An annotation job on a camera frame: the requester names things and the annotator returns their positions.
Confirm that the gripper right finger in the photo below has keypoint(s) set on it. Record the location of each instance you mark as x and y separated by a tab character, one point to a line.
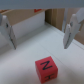
70	32

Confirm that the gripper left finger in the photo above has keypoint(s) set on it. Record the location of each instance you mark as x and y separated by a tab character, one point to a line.
8	29

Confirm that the pink block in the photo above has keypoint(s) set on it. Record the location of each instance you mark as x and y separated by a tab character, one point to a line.
46	69

